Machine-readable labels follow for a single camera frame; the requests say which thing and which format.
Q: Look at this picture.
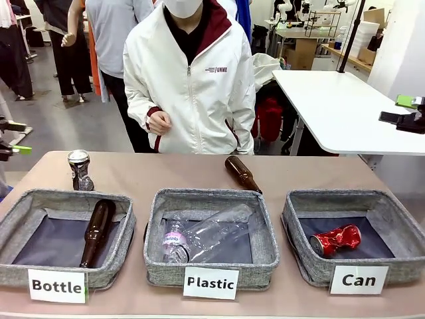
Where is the person's right forearm white sleeve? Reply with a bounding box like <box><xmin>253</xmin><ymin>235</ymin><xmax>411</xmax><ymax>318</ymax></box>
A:
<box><xmin>127</xmin><ymin>95</ymin><xmax>164</xmax><ymax>126</ymax></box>

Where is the white desk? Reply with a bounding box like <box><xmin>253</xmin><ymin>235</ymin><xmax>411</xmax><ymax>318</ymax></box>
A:
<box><xmin>272</xmin><ymin>69</ymin><xmax>425</xmax><ymax>157</ymax></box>

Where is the wooden workbench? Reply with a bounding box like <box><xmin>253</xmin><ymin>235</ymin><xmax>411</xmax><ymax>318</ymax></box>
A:
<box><xmin>321</xmin><ymin>43</ymin><xmax>373</xmax><ymax>73</ymax></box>

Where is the small plastic bottle pink label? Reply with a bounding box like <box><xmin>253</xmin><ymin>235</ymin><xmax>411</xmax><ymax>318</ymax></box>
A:
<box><xmin>161</xmin><ymin>214</ymin><xmax>193</xmax><ymax>264</ymax></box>

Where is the red bag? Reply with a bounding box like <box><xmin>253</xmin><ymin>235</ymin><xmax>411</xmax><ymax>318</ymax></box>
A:
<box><xmin>251</xmin><ymin>97</ymin><xmax>284</xmax><ymax>143</ymax></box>

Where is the black backpack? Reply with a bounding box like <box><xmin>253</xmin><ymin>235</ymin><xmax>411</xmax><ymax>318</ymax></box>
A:
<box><xmin>251</xmin><ymin>24</ymin><xmax>270</xmax><ymax>56</ymax></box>

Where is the white foam box stack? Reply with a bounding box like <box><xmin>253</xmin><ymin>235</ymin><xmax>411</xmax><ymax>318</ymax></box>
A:
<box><xmin>351</xmin><ymin>21</ymin><xmax>383</xmax><ymax>58</ymax></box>

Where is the person's right hand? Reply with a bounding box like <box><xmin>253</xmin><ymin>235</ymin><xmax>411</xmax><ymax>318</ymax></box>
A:
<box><xmin>145</xmin><ymin>110</ymin><xmax>172</xmax><ymax>136</ymax></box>

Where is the orange garment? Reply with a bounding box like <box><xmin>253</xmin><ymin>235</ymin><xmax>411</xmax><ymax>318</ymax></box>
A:
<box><xmin>86</xmin><ymin>19</ymin><xmax>103</xmax><ymax>97</ymax></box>

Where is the blue garment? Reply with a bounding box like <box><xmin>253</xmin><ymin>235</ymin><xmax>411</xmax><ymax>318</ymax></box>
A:
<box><xmin>235</xmin><ymin>0</ymin><xmax>254</xmax><ymax>45</ymax></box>

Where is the large clear plastic bottle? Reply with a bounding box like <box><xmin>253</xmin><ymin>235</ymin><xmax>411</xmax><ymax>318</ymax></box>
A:
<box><xmin>179</xmin><ymin>203</ymin><xmax>255</xmax><ymax>264</ymax></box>

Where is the crushed silver black can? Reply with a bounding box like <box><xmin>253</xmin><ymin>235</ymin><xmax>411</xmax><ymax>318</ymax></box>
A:
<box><xmin>67</xmin><ymin>149</ymin><xmax>96</xmax><ymax>192</ymax></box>

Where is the grey fabric basket plastic label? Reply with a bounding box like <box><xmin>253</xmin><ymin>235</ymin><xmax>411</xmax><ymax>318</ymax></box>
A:
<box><xmin>143</xmin><ymin>187</ymin><xmax>280</xmax><ymax>291</ymax></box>

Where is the small cardboard box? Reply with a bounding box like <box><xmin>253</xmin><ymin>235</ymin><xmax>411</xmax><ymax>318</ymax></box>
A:
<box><xmin>363</xmin><ymin>7</ymin><xmax>386</xmax><ymax>25</ymax></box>

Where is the white Plastic label card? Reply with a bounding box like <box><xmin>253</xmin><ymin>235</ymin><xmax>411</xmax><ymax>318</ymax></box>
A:
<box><xmin>183</xmin><ymin>266</ymin><xmax>240</xmax><ymax>301</ymax></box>

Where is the black wire rack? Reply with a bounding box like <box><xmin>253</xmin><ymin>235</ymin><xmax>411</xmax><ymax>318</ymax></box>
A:
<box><xmin>304</xmin><ymin>9</ymin><xmax>343</xmax><ymax>38</ymax></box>

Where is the white Bottle label card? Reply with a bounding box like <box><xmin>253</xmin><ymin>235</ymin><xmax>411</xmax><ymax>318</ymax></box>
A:
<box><xmin>27</xmin><ymin>268</ymin><xmax>89</xmax><ymax>304</ymax></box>

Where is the person in white jacket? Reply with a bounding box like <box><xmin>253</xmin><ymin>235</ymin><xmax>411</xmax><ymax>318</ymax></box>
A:
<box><xmin>122</xmin><ymin>0</ymin><xmax>257</xmax><ymax>156</ymax></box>

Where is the person in grey shirt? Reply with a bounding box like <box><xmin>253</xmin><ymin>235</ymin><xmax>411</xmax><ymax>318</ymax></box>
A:
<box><xmin>85</xmin><ymin>0</ymin><xmax>155</xmax><ymax>154</ymax></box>

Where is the crushed red can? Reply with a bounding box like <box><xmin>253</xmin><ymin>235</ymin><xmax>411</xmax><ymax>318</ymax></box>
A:
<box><xmin>309</xmin><ymin>224</ymin><xmax>363</xmax><ymax>257</ymax></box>

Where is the grey fabric basket can label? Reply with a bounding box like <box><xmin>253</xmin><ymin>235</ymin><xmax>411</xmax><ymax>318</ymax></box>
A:
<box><xmin>281</xmin><ymin>189</ymin><xmax>425</xmax><ymax>288</ymax></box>

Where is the grey fabric basket bottle label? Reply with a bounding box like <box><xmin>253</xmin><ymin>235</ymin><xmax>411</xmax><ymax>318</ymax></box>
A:
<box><xmin>0</xmin><ymin>188</ymin><xmax>137</xmax><ymax>290</ymax></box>

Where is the person in dark wide trousers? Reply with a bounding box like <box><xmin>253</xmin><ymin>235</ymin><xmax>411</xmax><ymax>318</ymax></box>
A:
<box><xmin>34</xmin><ymin>0</ymin><xmax>94</xmax><ymax>102</ymax></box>

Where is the white cloth heap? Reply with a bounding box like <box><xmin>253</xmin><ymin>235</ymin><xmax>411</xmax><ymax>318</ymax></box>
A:
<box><xmin>251</xmin><ymin>53</ymin><xmax>284</xmax><ymax>93</ymax></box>

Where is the person in dark clothes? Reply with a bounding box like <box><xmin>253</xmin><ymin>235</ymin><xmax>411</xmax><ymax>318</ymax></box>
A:
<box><xmin>0</xmin><ymin>0</ymin><xmax>35</xmax><ymax>100</ymax></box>

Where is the white Can label card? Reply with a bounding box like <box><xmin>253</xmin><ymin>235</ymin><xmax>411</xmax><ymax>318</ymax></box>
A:
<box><xmin>329</xmin><ymin>265</ymin><xmax>390</xmax><ymax>296</ymax></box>

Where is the pale raised background hand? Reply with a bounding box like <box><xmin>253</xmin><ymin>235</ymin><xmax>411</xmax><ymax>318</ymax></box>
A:
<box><xmin>60</xmin><ymin>32</ymin><xmax>78</xmax><ymax>48</ymax></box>

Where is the brown glass bottle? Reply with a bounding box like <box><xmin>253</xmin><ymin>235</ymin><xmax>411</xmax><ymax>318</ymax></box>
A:
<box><xmin>78</xmin><ymin>198</ymin><xmax>118</xmax><ymax>269</ymax></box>
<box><xmin>224</xmin><ymin>155</ymin><xmax>264</xmax><ymax>195</ymax></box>

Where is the white face mask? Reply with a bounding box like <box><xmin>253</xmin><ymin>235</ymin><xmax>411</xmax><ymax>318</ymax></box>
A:
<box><xmin>163</xmin><ymin>0</ymin><xmax>203</xmax><ymax>19</ymax></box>

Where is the large cardboard box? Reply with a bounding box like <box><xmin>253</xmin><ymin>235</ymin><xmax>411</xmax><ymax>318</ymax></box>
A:
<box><xmin>284</xmin><ymin>39</ymin><xmax>317</xmax><ymax>71</ymax></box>

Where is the black stand pole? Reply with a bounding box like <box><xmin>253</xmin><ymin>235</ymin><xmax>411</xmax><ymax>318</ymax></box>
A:
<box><xmin>337</xmin><ymin>0</ymin><xmax>367</xmax><ymax>74</ymax></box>

